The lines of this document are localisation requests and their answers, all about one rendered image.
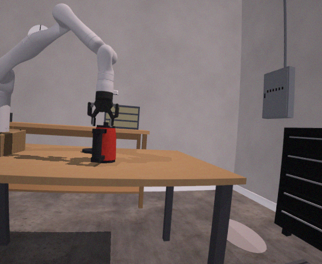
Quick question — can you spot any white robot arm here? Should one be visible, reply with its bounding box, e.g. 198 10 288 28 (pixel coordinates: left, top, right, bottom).
0 3 118 132

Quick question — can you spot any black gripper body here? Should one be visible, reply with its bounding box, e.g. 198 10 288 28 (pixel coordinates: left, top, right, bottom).
94 91 113 112

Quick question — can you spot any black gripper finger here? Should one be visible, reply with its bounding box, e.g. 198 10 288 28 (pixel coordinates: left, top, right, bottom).
104 104 119 127
88 102 101 126

